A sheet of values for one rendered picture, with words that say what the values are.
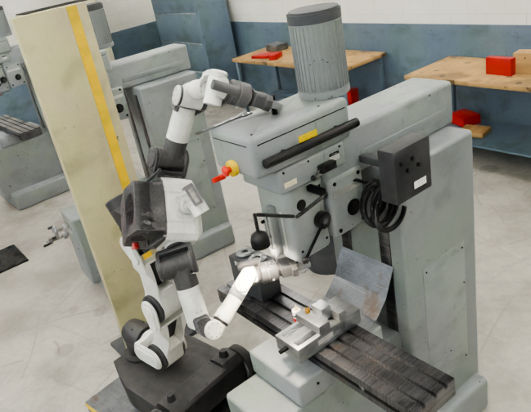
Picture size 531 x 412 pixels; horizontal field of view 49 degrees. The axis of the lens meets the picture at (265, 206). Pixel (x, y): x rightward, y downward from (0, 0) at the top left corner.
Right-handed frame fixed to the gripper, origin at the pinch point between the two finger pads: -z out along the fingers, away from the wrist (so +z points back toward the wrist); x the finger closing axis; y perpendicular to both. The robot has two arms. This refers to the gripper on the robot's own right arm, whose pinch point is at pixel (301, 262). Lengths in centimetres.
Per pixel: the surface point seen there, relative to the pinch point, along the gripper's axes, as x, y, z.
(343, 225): -4.7, -14.8, -18.2
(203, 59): 730, 47, -49
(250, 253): 38.6, 11.9, 15.7
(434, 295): 1, 36, -59
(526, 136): 273, 97, -297
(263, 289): 26.0, 25.1, 14.8
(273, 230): -6.8, -21.4, 10.4
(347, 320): -11.5, 25.8, -13.0
